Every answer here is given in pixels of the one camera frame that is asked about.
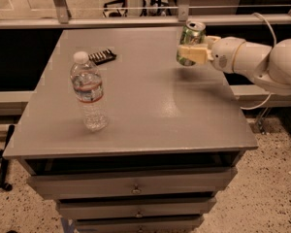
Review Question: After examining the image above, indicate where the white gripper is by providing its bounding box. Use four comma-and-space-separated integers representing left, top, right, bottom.
178, 36, 245, 74

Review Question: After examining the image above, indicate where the green soda can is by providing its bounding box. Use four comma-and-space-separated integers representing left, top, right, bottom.
177, 20, 206, 66

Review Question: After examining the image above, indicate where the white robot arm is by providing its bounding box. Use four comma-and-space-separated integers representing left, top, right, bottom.
178, 36, 291, 95

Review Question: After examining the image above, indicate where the grey drawer cabinet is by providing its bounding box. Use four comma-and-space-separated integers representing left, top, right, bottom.
2, 26, 259, 233

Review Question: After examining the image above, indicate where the black snack bar packet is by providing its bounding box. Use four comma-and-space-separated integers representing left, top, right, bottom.
89, 49, 116, 65

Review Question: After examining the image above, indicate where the clear plastic water bottle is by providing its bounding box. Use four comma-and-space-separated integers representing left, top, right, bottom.
70, 51, 108, 131

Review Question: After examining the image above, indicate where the top grey drawer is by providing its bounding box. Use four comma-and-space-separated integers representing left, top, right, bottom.
28, 167, 237, 200

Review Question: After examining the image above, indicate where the grey drawer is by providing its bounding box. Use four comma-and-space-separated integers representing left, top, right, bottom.
28, 167, 237, 200
75, 216, 204, 233
57, 196, 216, 219

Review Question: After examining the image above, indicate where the bottom grey drawer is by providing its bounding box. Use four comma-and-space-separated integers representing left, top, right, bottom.
75, 216, 204, 233

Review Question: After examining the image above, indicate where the middle grey drawer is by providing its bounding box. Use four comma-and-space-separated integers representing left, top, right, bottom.
57, 196, 216, 219

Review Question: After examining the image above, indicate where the black pole on floor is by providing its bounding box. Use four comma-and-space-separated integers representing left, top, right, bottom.
0, 125, 15, 191

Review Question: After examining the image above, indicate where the white cable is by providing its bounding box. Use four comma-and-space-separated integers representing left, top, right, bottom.
240, 12, 278, 111

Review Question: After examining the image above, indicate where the metal window rail frame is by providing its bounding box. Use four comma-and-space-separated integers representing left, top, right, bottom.
0, 0, 291, 29

